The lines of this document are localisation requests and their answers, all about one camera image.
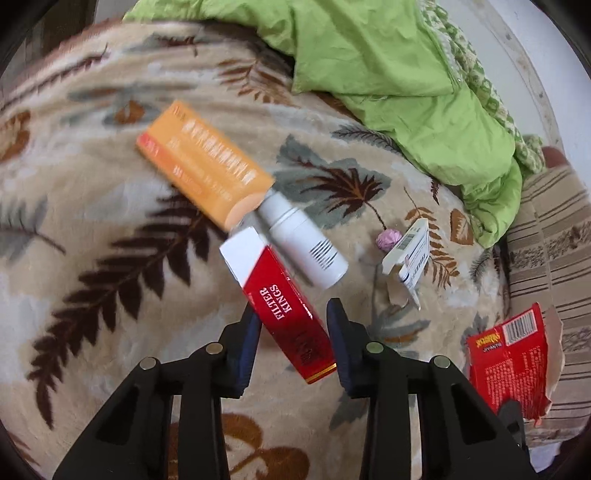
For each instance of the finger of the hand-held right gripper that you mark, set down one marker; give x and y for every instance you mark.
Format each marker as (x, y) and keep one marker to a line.
(510, 415)

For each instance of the green quilt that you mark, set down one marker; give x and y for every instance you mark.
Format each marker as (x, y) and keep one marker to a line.
(369, 69)

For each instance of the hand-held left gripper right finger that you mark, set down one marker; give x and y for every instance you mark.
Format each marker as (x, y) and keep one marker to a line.
(344, 350)

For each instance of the red cigarette pack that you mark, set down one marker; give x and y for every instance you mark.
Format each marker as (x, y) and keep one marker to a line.
(281, 304)

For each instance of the red snack packet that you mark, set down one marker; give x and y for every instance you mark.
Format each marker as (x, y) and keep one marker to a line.
(508, 364)

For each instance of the brown-pink sofa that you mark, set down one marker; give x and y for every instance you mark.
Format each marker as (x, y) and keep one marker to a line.
(554, 157)

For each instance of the leaf-print blanket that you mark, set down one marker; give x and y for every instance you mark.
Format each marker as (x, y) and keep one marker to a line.
(115, 240)

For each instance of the small pink paper ball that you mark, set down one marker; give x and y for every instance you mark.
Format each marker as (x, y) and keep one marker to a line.
(389, 240)

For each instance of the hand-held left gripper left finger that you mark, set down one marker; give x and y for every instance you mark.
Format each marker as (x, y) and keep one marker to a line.
(247, 350)

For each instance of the orange medicine box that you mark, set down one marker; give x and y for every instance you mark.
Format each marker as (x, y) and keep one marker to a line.
(203, 166)

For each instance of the striped brown cushion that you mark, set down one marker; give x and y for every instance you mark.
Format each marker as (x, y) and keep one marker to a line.
(554, 258)

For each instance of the white spray bottle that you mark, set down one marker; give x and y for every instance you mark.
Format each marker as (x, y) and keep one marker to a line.
(304, 244)

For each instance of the white medicine box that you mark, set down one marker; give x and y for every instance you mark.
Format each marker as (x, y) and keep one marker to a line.
(406, 254)

